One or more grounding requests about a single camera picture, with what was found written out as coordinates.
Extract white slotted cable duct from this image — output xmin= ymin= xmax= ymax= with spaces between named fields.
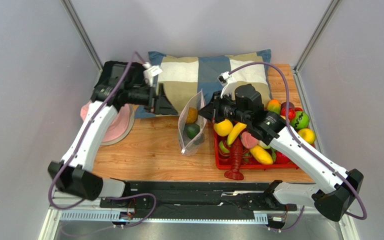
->
xmin=59 ymin=208 xmax=269 ymax=225

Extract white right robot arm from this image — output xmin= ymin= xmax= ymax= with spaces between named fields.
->
xmin=198 ymin=84 xmax=368 ymax=222

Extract black mounting rail base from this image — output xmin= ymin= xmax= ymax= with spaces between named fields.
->
xmin=99 ymin=181 xmax=298 ymax=220

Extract red toy bell pepper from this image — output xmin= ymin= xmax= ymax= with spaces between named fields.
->
xmin=280 ymin=107 xmax=296 ymax=121

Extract dark green toy avocado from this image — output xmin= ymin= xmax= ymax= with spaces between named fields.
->
xmin=184 ymin=123 xmax=202 ymax=140

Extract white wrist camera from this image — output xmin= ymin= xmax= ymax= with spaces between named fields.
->
xmin=142 ymin=62 xmax=163 ymax=87
xmin=217 ymin=71 xmax=237 ymax=99

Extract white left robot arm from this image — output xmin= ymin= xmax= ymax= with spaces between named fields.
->
xmin=47 ymin=62 xmax=178 ymax=201

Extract yellow toy corn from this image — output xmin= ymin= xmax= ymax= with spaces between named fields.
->
xmin=249 ymin=145 xmax=274 ymax=165

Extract clear zip top bag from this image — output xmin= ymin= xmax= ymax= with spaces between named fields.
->
xmin=177 ymin=90 xmax=207 ymax=156

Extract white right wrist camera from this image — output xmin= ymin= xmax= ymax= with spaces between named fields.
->
xmin=217 ymin=71 xmax=237 ymax=99

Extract yellow toy lemon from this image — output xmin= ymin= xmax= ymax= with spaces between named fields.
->
xmin=213 ymin=119 xmax=234 ymax=137

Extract green toy watermelon ball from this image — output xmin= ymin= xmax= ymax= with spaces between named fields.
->
xmin=289 ymin=110 xmax=310 ymax=130

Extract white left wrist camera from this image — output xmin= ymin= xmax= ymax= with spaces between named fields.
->
xmin=142 ymin=62 xmax=163 ymax=87

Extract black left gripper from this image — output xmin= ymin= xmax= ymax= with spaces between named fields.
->
xmin=125 ymin=83 xmax=179 ymax=117

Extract blue beige checked pillow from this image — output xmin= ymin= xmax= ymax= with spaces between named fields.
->
xmin=148 ymin=49 xmax=272 ymax=113

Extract pink bucket hat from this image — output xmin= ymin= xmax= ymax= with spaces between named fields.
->
xmin=79 ymin=101 xmax=136 ymax=146

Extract red toy lobster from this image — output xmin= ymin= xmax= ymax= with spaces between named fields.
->
xmin=224 ymin=137 xmax=244 ymax=181

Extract pink toy peach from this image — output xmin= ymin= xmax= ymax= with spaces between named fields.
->
xmin=240 ymin=131 xmax=259 ymax=149

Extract red plastic tray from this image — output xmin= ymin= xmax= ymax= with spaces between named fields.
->
xmin=213 ymin=121 xmax=299 ymax=170

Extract black folded cloth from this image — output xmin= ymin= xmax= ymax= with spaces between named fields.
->
xmin=94 ymin=60 xmax=146 ymax=88

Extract yellow toy banana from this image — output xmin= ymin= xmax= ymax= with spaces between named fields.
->
xmin=226 ymin=122 xmax=247 ymax=146

